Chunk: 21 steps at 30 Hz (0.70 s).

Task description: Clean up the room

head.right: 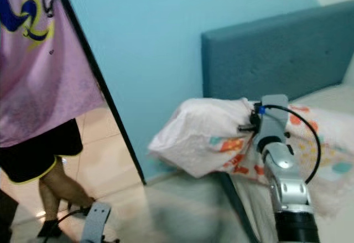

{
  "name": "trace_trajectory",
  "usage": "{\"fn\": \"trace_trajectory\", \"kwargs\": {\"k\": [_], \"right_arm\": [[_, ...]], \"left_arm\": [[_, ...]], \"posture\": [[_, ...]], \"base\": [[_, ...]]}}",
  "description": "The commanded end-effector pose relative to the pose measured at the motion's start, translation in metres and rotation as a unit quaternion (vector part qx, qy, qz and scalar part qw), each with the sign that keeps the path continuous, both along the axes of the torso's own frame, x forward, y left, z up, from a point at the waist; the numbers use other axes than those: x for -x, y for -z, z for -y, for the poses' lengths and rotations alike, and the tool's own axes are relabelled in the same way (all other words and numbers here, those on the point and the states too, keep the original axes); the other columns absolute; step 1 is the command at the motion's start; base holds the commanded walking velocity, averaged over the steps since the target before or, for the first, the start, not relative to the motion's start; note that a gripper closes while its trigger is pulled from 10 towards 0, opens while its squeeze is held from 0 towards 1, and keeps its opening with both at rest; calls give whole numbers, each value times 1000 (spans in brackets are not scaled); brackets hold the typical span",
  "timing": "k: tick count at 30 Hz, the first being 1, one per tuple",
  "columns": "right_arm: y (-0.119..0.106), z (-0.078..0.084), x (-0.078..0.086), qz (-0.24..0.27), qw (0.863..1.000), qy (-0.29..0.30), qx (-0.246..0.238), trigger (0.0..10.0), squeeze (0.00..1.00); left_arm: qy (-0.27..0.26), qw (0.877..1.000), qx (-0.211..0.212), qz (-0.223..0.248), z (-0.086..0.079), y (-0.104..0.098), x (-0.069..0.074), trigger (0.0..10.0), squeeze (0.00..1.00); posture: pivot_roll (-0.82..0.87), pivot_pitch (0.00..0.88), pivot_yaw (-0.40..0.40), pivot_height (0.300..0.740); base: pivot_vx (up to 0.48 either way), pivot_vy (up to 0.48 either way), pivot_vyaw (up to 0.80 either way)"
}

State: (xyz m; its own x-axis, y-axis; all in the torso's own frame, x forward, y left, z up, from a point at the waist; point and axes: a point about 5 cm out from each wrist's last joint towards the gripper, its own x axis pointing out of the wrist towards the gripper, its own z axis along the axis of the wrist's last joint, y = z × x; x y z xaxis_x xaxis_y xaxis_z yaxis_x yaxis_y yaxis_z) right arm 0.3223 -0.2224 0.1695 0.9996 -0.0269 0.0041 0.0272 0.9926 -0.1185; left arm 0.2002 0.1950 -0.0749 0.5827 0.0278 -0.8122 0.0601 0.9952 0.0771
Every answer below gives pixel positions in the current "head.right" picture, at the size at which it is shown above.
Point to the pink pillow with coloured dots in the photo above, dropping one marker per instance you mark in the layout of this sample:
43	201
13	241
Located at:
199	138

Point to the teal upholstered headboard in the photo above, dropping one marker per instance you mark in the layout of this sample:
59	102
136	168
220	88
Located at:
265	55

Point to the dark teal bed base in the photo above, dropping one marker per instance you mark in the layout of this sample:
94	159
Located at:
235	204

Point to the bed mattress with beige sheet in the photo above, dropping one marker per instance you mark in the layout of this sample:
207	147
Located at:
334	96

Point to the person in pink shirt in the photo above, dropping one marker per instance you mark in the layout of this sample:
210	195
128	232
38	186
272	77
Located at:
38	77

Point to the black door edge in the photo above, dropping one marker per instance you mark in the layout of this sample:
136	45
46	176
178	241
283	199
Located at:
102	83

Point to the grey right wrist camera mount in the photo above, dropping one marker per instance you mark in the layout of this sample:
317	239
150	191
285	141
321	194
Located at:
274	121

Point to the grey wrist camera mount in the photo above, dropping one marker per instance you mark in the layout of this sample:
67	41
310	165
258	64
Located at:
274	121
97	223

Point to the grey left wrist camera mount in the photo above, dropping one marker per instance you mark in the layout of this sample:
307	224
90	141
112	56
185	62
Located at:
97	223

